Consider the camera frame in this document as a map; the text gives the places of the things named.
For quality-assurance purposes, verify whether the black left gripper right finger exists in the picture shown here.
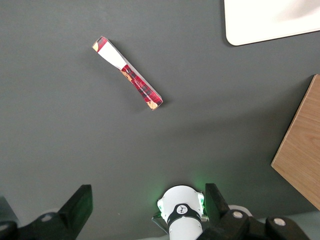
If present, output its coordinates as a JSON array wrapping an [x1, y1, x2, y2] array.
[[199, 182, 311, 240]]

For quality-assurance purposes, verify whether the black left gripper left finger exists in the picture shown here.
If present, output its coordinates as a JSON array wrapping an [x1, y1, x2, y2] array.
[[0, 184, 94, 240]]

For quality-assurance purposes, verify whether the red cookie box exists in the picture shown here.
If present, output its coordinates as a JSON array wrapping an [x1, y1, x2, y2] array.
[[91, 36, 164, 111]]

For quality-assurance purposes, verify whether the white tray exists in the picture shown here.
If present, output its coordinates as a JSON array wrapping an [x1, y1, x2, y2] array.
[[223, 0, 320, 47]]

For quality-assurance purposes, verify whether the wooden board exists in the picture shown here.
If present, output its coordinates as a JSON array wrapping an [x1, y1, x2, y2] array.
[[270, 73, 320, 211]]

